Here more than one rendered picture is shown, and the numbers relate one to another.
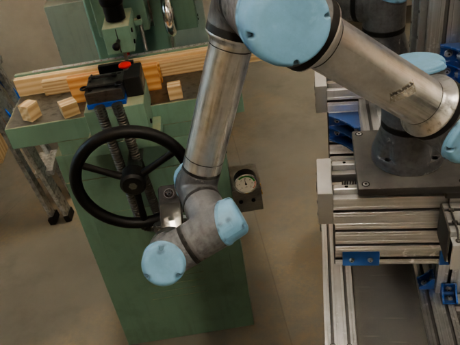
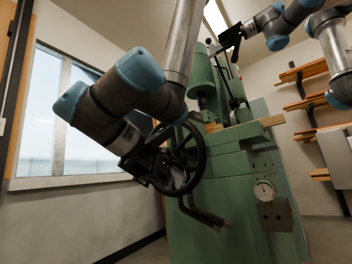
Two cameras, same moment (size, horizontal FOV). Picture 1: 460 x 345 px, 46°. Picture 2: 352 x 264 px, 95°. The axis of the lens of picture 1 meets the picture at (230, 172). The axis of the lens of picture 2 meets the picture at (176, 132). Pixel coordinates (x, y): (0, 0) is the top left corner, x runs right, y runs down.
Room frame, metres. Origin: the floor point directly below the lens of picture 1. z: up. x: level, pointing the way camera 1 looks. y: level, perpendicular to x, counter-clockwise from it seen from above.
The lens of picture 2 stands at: (0.57, -0.16, 0.73)
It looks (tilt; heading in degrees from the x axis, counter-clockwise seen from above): 16 degrees up; 36
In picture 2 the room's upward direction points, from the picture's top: 7 degrees counter-clockwise
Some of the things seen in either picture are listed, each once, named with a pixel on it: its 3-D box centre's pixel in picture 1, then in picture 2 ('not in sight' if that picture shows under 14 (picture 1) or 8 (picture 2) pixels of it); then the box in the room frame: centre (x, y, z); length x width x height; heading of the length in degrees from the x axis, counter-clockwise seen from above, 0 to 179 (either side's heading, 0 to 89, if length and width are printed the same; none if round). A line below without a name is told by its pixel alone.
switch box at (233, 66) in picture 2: not in sight; (234, 75); (1.69, 0.08, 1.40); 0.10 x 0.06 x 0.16; 0
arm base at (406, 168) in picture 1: (408, 136); not in sight; (0.94, -0.39, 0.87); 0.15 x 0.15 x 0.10
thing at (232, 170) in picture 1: (246, 187); (276, 212); (1.23, -0.04, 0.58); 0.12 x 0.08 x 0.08; 0
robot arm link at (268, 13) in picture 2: not in sight; (269, 17); (1.28, -0.20, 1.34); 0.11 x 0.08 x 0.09; 90
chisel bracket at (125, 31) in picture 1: (122, 33); (207, 120); (1.39, 0.22, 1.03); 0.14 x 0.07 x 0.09; 0
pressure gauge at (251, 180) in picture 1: (245, 183); (265, 193); (1.16, -0.04, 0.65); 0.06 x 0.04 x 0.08; 90
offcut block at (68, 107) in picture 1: (68, 107); not in sight; (1.24, 0.37, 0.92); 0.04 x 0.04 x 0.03; 24
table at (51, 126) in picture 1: (126, 109); (197, 145); (1.27, 0.24, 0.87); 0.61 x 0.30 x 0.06; 90
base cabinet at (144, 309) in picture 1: (170, 205); (237, 246); (1.49, 0.22, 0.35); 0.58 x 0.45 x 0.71; 0
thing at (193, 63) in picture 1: (152, 70); (219, 135); (1.37, 0.16, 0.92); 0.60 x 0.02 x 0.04; 90
